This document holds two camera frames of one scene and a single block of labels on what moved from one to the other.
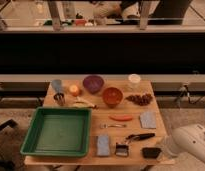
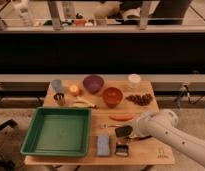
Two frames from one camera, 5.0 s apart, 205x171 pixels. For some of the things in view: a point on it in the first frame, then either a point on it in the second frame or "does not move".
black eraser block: x=151 y=152 -> x=123 y=131
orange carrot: x=121 y=117 does not move
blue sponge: x=103 y=145 does not move
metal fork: x=105 y=126 does not move
